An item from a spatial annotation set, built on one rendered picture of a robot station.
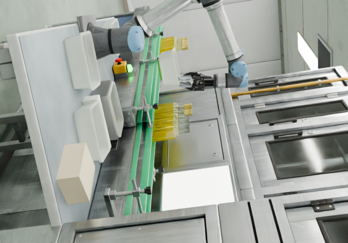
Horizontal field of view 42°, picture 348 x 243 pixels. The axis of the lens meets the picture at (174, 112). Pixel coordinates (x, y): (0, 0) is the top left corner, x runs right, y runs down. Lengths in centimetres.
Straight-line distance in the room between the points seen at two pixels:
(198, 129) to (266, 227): 123
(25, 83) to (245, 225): 75
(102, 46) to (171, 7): 37
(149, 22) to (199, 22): 615
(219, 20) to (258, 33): 646
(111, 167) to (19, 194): 61
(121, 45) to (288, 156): 96
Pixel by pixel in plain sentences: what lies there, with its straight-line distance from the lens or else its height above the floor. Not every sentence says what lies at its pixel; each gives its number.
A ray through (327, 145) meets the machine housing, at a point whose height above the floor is 180.
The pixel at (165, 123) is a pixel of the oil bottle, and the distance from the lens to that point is 227.
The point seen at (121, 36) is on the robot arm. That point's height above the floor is 92.
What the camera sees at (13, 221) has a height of 30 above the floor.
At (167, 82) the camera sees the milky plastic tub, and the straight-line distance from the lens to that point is 219.
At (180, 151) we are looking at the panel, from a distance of 232.
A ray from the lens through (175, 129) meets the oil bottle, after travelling 221.
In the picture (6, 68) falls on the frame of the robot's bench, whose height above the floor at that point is 68.
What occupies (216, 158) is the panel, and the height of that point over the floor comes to 125.
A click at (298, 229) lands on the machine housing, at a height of 145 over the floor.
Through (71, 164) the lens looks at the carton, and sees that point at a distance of 151.
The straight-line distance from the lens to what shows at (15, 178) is 255.
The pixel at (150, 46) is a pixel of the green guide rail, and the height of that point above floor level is 93.
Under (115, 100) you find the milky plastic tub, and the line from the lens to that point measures 214.
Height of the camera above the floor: 126
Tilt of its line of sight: 5 degrees down
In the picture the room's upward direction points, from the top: 82 degrees clockwise
